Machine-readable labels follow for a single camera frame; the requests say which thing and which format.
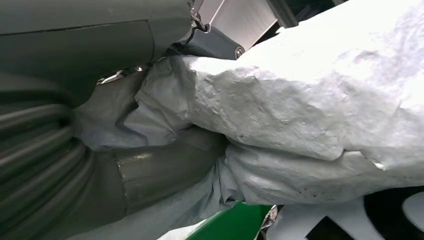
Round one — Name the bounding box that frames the grey parcel small red print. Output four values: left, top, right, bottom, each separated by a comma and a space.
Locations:
66, 0, 424, 240

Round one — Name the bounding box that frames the small grey parcel black print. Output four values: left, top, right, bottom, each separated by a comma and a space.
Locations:
264, 185, 424, 240

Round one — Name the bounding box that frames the green plastic crate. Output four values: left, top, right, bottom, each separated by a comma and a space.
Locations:
185, 202, 274, 240

